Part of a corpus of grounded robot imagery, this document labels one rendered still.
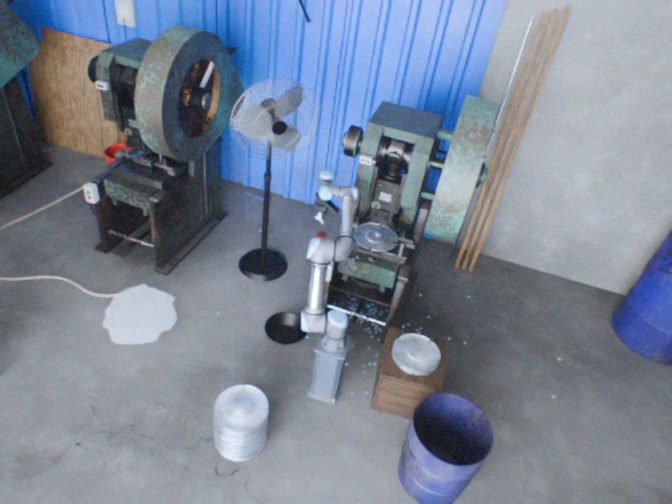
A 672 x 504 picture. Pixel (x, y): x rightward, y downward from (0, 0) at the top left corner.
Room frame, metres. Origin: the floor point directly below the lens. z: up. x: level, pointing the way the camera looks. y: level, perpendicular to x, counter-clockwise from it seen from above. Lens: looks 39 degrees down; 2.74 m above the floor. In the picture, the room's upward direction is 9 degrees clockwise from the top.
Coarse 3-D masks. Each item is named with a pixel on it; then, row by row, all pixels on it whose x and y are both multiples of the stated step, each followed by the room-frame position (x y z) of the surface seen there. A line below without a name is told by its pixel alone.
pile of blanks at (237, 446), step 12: (216, 420) 1.49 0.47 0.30; (264, 420) 1.54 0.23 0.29; (216, 432) 1.50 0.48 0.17; (228, 432) 1.45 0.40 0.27; (240, 432) 1.44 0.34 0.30; (252, 432) 1.47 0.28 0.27; (264, 432) 1.55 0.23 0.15; (216, 444) 1.49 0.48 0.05; (228, 444) 1.45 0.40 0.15; (240, 444) 1.45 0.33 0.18; (252, 444) 1.47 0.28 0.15; (264, 444) 1.57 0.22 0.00; (228, 456) 1.45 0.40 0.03; (240, 456) 1.45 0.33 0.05; (252, 456) 1.48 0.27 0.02
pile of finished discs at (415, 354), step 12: (408, 336) 2.22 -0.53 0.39; (420, 336) 2.24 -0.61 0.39; (396, 348) 2.11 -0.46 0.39; (408, 348) 2.12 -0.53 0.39; (420, 348) 2.13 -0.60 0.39; (432, 348) 2.15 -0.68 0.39; (396, 360) 2.03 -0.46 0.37; (408, 360) 2.03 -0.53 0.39; (420, 360) 2.04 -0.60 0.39; (432, 360) 2.06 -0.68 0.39; (408, 372) 1.97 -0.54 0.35; (420, 372) 1.96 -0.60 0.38; (432, 372) 2.00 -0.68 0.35
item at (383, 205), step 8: (384, 176) 2.77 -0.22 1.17; (392, 176) 2.75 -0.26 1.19; (400, 176) 2.79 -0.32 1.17; (376, 184) 2.72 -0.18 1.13; (384, 184) 2.71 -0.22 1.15; (392, 184) 2.70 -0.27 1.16; (376, 192) 2.71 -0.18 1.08; (384, 192) 2.70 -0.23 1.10; (392, 192) 2.69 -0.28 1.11; (376, 200) 2.71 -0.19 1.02; (384, 200) 2.70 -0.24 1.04; (392, 200) 2.69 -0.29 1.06; (376, 208) 2.69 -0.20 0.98; (384, 208) 2.70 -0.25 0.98; (392, 208) 2.69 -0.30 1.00; (376, 216) 2.67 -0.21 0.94; (384, 216) 2.67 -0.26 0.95; (392, 216) 2.69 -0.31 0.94
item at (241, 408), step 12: (228, 396) 1.64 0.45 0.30; (240, 396) 1.66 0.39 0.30; (252, 396) 1.67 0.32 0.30; (264, 396) 1.68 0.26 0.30; (228, 408) 1.57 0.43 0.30; (240, 408) 1.58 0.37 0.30; (252, 408) 1.59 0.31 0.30; (228, 420) 1.50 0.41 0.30; (240, 420) 1.51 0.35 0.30; (252, 420) 1.52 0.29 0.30
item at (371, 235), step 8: (368, 224) 2.79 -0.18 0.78; (376, 224) 2.80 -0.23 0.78; (360, 232) 2.68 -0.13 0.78; (368, 232) 2.69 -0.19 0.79; (376, 232) 2.70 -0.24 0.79; (384, 232) 2.73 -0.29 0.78; (392, 232) 2.74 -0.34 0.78; (360, 240) 2.60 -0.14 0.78; (368, 240) 2.61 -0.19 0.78; (376, 240) 2.62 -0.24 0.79; (384, 240) 2.64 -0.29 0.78; (392, 240) 2.65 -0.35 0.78; (368, 248) 2.53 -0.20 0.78; (376, 248) 2.54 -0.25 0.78; (384, 248) 2.56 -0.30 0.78; (392, 248) 2.57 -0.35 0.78
